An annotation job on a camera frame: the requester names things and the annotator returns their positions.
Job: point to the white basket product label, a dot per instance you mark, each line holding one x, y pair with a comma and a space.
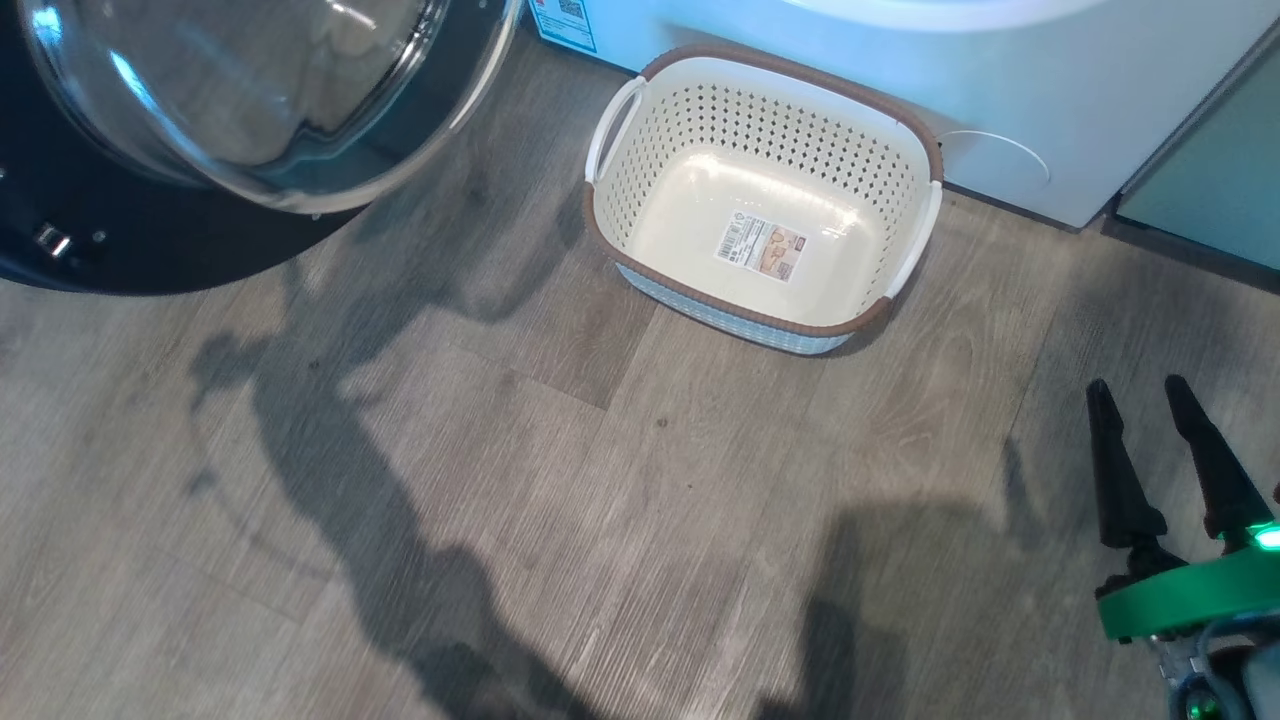
760, 248

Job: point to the white front-load washing machine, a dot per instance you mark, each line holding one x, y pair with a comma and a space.
1050, 90

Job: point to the cream perforated laundry basket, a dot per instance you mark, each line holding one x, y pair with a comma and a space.
660, 150

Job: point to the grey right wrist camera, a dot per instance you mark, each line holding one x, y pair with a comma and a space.
1185, 680

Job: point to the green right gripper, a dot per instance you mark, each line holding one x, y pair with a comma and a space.
1190, 595

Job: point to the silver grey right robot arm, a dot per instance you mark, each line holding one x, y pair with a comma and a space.
1262, 690

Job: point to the pale green cabinet panel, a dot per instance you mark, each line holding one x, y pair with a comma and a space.
1220, 170

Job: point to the round white filter cover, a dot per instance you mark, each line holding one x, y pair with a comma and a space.
1000, 155

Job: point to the blue energy label sticker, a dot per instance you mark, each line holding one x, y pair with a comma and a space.
562, 22

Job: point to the round dark glass washer door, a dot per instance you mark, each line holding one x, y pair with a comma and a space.
250, 100

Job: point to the dark cabinet plinth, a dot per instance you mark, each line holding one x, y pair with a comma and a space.
1190, 262

